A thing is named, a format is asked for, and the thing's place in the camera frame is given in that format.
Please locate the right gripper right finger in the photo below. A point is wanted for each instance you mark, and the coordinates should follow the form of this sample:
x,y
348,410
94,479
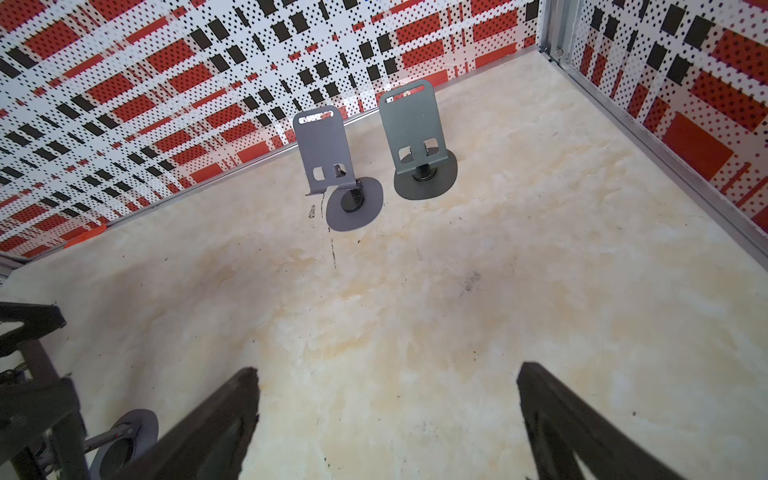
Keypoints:
x,y
565,433

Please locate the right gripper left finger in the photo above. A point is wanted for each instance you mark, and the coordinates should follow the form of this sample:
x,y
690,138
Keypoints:
x,y
209,443

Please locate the red marker at wall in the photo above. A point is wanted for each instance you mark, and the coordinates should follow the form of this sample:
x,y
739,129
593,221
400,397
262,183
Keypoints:
x,y
81,235

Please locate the grey phone stand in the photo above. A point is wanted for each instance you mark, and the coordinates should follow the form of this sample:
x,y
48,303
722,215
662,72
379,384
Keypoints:
x,y
424,167
123,441

